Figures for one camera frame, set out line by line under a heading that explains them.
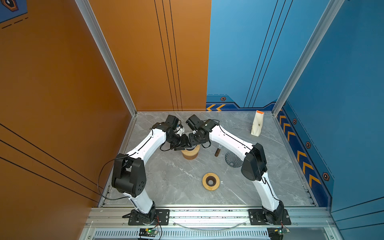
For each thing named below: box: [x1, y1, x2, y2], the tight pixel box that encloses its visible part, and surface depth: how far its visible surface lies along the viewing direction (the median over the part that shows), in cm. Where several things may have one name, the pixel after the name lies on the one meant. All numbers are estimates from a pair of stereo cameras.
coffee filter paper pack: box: [251, 110, 265, 137], surface depth 107 cm
